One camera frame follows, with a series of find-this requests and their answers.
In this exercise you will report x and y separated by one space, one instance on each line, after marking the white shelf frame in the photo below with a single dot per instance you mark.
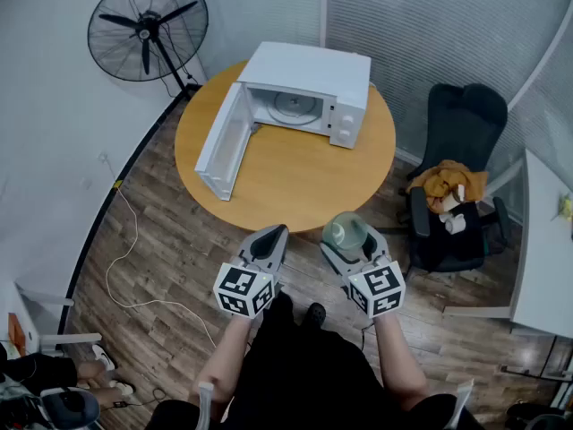
58 320

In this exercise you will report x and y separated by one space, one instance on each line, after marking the person's left forearm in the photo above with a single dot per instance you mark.
224 361

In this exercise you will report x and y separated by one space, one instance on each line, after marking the person's right forearm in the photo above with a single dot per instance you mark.
398 361

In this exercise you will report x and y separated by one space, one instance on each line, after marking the white desk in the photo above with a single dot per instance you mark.
544 258

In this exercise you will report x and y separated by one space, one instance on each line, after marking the small white container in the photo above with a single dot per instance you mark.
454 223

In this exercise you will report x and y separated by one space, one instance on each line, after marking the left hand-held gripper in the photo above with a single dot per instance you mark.
244 289

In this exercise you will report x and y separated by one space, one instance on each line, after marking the person's black shoe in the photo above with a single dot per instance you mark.
315 314

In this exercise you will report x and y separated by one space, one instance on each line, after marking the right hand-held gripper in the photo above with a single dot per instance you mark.
378 287

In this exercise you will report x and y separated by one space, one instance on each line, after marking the black office chair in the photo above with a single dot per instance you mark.
465 123

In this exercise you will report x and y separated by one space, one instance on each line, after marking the orange box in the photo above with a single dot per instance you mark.
17 335

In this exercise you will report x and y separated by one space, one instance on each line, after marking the grey round stool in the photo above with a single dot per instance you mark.
71 408

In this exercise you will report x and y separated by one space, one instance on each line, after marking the white microwave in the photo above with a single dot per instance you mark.
309 72

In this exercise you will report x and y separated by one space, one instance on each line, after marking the yellow item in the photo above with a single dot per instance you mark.
566 206

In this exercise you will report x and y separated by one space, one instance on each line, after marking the black standing fan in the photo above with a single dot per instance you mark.
145 29

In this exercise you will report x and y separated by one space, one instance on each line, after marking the orange cloth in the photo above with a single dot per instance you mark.
441 182

